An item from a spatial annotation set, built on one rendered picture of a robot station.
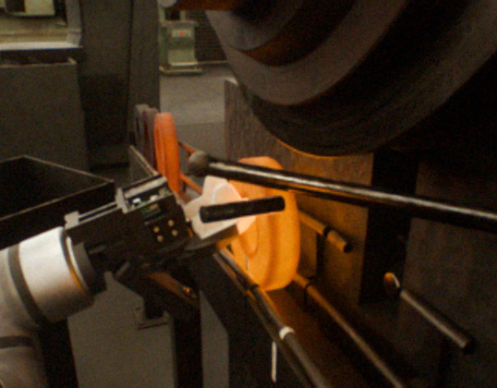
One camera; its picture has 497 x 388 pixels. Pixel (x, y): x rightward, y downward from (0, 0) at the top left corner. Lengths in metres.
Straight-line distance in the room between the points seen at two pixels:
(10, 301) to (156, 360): 1.06
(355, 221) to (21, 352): 0.34
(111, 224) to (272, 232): 0.16
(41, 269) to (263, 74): 0.28
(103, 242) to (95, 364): 1.07
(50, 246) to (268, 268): 0.22
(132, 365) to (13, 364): 1.05
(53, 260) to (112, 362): 1.08
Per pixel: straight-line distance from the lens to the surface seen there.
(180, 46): 8.64
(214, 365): 1.50
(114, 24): 3.21
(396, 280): 0.46
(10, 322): 0.51
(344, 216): 0.49
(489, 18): 0.20
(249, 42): 0.31
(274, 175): 0.24
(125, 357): 1.57
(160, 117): 1.05
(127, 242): 0.51
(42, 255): 0.50
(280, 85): 0.32
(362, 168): 0.45
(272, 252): 0.49
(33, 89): 2.70
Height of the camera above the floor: 0.97
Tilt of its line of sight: 21 degrees down
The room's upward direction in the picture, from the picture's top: straight up
